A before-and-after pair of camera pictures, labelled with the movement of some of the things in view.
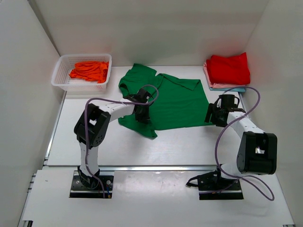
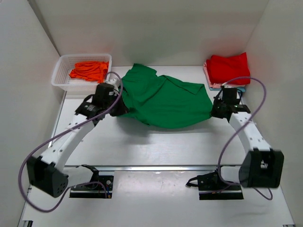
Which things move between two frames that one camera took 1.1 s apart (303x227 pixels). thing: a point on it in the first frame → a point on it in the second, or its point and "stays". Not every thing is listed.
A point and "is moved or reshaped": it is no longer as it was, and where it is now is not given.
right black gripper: [212, 109] → [213, 112]
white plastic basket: [85, 72] stays
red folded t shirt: [232, 70] stays
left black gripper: [144, 118] → [121, 109]
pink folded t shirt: [220, 85] stays
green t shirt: [175, 103] is moved or reshaped
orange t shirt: [93, 71] stays
